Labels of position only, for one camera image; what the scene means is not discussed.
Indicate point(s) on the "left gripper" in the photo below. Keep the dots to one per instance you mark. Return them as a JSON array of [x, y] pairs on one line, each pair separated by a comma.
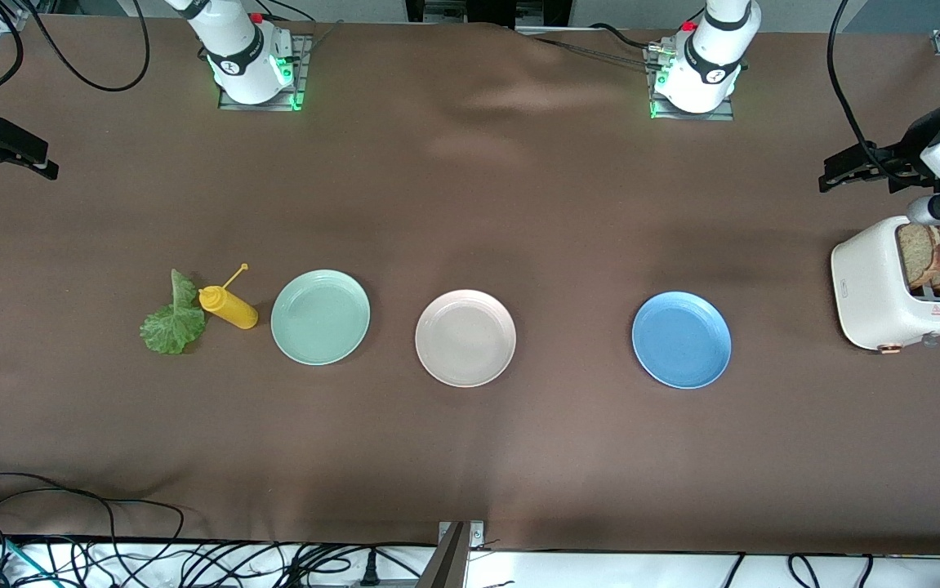
[[904, 160]]

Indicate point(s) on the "green lettuce leaf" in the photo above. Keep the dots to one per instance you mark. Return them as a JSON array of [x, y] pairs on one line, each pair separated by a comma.
[[171, 331]]

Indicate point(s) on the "yellow mustard squeeze bottle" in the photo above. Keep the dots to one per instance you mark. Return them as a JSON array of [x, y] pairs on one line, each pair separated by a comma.
[[229, 309]]

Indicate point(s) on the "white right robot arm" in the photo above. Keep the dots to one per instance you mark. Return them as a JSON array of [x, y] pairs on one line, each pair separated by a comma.
[[241, 57]]

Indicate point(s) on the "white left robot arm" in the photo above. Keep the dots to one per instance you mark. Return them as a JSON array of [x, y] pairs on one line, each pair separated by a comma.
[[710, 57]]

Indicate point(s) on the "blue plate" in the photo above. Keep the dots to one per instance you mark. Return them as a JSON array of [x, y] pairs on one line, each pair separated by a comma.
[[682, 339]]

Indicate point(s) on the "mint green plate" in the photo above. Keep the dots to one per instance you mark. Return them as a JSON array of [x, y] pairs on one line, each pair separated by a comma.
[[320, 318]]

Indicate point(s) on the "beige plate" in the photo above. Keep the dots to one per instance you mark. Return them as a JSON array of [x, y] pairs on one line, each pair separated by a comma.
[[465, 339]]

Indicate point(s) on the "white toaster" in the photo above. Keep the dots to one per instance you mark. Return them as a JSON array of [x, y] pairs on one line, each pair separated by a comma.
[[870, 286]]

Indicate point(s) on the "brown table cloth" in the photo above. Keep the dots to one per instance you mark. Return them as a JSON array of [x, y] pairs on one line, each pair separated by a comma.
[[600, 457]]

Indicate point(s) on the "black equipment box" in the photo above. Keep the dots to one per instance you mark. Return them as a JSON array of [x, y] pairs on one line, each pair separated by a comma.
[[486, 10]]

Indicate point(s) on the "black power plug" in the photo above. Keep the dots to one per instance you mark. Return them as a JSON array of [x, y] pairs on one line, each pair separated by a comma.
[[369, 572]]

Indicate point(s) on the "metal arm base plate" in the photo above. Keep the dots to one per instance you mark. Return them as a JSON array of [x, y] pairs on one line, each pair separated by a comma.
[[690, 116], [303, 82]]

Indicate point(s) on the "grey metal camera post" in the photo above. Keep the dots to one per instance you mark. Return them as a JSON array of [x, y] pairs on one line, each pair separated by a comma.
[[449, 563]]

